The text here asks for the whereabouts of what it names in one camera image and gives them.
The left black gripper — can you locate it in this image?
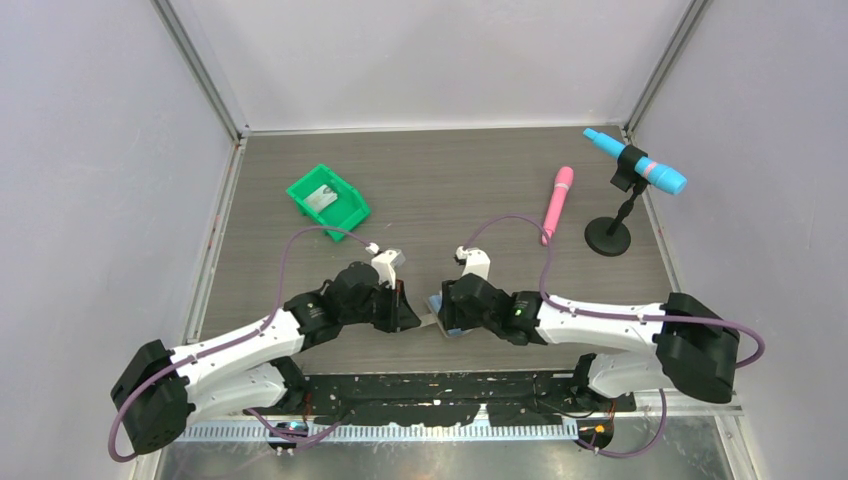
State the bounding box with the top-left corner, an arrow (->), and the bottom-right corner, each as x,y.
341,277 -> 420,333

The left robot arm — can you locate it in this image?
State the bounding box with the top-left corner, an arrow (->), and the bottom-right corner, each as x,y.
108,262 -> 422,462

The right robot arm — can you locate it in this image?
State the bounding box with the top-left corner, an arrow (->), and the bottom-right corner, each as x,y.
438,274 -> 740,411

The grey card in bin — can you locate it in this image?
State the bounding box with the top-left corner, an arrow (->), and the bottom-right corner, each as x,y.
304,184 -> 339,214

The green plastic bin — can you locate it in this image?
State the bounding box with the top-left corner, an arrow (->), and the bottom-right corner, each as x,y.
286,164 -> 371,231

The black microphone stand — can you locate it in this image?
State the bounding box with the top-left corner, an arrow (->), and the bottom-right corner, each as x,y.
584,181 -> 648,257

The pink toy microphone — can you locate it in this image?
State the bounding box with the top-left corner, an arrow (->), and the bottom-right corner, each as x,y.
540,166 -> 574,246

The blue toy microphone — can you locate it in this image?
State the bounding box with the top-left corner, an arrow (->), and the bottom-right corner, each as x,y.
583,128 -> 688,195

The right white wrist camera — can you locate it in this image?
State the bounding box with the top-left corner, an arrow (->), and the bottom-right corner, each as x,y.
454,246 -> 491,280

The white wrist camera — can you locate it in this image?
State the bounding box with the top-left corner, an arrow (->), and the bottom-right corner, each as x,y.
365,242 -> 406,289
454,246 -> 491,280

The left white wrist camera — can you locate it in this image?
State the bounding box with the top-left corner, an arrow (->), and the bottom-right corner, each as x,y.
365,242 -> 406,289

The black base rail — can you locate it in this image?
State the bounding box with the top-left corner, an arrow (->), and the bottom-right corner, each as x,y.
260,371 -> 636,427

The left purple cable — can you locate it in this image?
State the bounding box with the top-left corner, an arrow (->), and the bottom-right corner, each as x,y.
107,226 -> 376,464

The purple cable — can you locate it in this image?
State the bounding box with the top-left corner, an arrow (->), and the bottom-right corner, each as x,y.
107,226 -> 376,464
463,213 -> 766,372

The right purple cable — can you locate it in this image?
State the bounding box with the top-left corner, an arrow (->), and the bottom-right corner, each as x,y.
463,213 -> 766,372

